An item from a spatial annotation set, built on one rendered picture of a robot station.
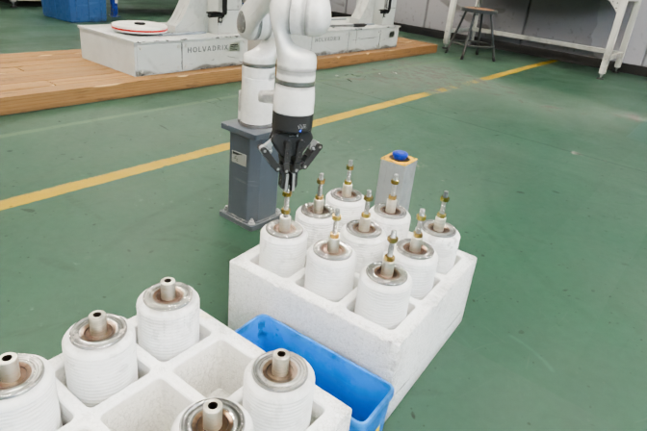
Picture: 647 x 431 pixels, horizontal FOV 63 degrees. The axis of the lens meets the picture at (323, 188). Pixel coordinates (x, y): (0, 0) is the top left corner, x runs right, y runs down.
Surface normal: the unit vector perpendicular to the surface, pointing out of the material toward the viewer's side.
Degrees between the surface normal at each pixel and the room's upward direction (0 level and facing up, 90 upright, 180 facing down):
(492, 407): 0
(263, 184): 90
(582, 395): 0
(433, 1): 90
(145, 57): 90
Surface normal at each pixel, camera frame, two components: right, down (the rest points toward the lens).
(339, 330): -0.57, 0.29
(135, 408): 0.79, 0.32
